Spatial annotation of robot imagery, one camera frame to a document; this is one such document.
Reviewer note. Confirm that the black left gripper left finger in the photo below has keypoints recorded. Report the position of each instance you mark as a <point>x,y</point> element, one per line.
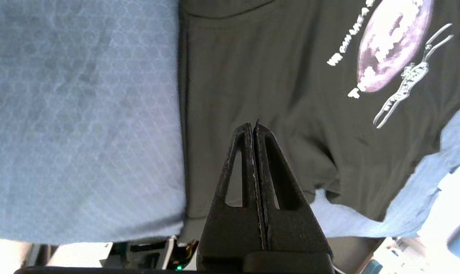
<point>230,236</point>

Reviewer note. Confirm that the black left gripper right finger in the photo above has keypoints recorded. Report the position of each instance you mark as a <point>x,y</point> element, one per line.
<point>291,232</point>

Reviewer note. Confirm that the black moon print t-shirt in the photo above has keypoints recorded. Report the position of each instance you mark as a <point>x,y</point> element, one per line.
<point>252,76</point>

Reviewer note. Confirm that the blue bed sheet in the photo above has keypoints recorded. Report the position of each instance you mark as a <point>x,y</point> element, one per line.
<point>81,114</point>

